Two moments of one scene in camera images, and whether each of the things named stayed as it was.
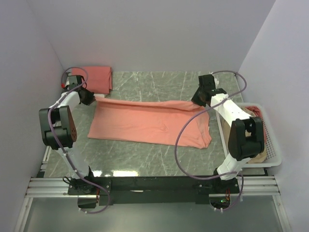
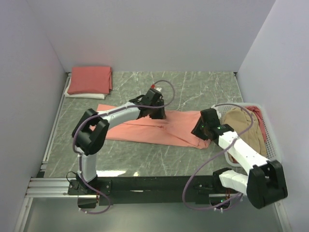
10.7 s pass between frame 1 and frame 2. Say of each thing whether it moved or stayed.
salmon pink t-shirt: moved
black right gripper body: moved
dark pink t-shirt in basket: stayed
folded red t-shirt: stayed
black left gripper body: moved
